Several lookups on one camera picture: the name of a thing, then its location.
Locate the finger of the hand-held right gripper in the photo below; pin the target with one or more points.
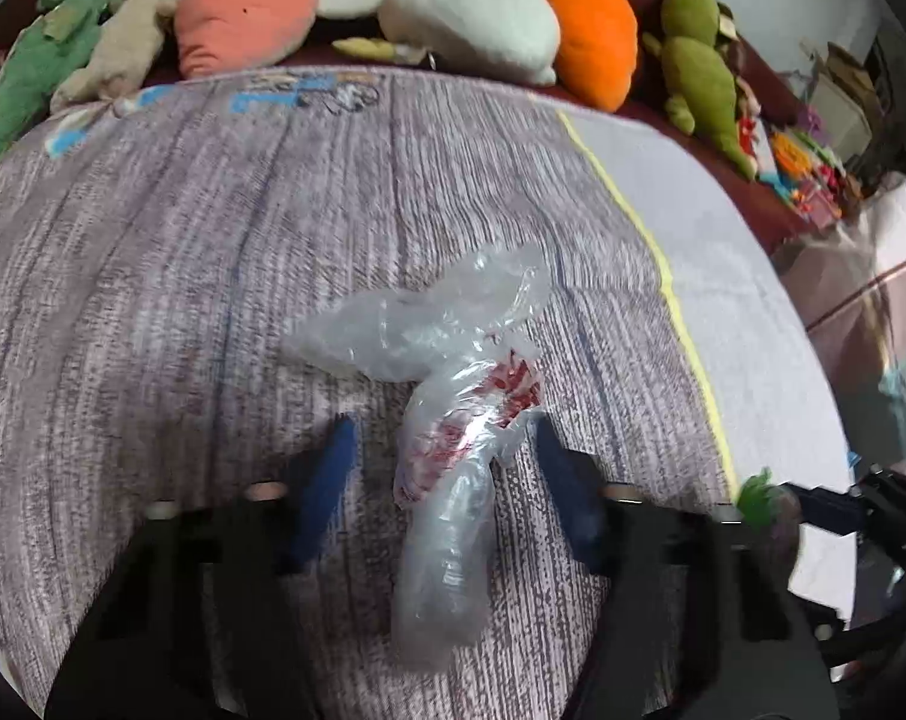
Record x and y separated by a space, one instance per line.
820 506

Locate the plaid blanket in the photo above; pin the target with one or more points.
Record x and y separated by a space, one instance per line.
873 292

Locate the olive green dinosaur plush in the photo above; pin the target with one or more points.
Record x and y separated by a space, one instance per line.
700 75

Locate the orange carrot rabbit plush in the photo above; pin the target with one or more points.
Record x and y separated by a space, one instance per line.
595 37

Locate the beige plush toy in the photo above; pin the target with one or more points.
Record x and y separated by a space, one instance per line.
123 37

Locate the cardboard box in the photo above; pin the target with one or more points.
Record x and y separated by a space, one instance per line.
843 86

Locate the clear plastic bag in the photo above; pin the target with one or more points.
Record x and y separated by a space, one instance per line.
438 360

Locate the brown teddy bear red outfit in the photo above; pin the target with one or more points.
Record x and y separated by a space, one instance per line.
747 127

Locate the clear green wrapper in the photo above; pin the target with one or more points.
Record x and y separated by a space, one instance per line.
760 499

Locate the pile of colourful toys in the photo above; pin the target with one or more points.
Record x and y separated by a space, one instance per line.
805 172

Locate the pink rabbit plush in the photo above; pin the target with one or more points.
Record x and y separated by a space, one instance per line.
243 0

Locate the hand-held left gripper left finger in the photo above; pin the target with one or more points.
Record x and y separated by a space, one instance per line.
325 480

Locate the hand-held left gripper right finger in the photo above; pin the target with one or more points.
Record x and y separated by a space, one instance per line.
565 495

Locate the white duck plush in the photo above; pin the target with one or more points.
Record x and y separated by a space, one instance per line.
475 22

